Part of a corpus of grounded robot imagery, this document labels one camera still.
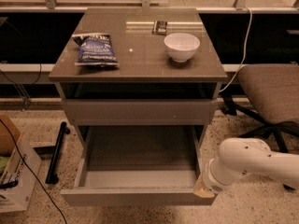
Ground brown office chair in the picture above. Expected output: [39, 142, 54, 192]
[221, 63, 299, 153]

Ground cardboard box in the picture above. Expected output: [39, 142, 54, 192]
[0, 115, 21, 156]

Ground white cable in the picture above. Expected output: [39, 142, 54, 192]
[219, 7, 253, 94]

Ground grey drawer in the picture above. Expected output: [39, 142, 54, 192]
[62, 99, 217, 126]
[62, 125, 214, 206]

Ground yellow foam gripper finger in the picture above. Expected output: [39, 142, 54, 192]
[193, 175, 215, 198]

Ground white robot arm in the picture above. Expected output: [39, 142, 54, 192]
[193, 138, 299, 198]

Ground black cable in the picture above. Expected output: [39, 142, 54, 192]
[0, 118, 69, 224]

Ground white printed box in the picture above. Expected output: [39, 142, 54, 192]
[0, 134, 41, 213]

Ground grey top drawer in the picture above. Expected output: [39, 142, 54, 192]
[62, 99, 217, 126]

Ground black metal bar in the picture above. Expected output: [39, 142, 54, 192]
[45, 121, 70, 185]

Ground grey drawer cabinet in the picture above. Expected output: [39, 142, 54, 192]
[48, 7, 228, 147]

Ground blue chip bag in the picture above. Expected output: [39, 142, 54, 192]
[72, 33, 119, 67]

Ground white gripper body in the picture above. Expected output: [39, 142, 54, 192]
[203, 158, 233, 194]

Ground white ceramic bowl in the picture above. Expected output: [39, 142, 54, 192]
[164, 33, 200, 63]

